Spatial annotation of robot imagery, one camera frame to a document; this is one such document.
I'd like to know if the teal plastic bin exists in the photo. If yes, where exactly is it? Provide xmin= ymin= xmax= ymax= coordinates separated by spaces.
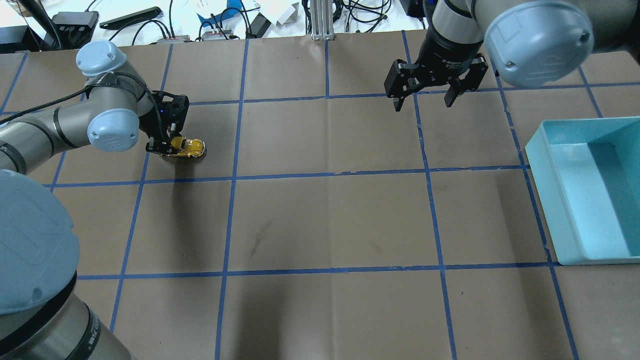
xmin=525 ymin=116 xmax=640 ymax=265

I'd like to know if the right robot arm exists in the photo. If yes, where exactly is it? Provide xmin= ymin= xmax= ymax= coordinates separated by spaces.
xmin=384 ymin=0 xmax=639 ymax=111

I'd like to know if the aluminium frame post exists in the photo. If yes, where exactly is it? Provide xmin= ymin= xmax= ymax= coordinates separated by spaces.
xmin=301 ymin=0 xmax=336 ymax=41

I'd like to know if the coiled black cable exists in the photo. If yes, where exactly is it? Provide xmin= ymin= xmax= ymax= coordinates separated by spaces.
xmin=330 ymin=0 xmax=396 ymax=32

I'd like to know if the black power adapter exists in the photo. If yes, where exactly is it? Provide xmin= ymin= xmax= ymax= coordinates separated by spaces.
xmin=246 ymin=13 xmax=272 ymax=39

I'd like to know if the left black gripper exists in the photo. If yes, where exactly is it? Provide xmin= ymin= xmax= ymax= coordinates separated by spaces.
xmin=139 ymin=91 xmax=190 ymax=154

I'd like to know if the brown paper table mat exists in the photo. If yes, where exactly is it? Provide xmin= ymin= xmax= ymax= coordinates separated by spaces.
xmin=0 ymin=21 xmax=640 ymax=360

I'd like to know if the black flat bar tool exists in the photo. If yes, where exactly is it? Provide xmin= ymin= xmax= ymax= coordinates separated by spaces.
xmin=99 ymin=6 xmax=163 ymax=31

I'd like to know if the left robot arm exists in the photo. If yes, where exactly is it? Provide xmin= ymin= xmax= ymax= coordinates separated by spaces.
xmin=1 ymin=39 xmax=206 ymax=360

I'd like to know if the blue white cardboard box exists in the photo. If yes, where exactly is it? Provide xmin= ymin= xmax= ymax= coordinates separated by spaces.
xmin=190 ymin=0 xmax=260 ymax=27

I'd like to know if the yellow beetle toy car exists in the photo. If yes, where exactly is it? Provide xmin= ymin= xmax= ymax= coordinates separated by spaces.
xmin=168 ymin=136 xmax=207 ymax=158

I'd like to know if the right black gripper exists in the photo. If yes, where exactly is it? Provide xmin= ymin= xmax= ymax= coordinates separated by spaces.
xmin=384 ymin=30 xmax=489 ymax=112

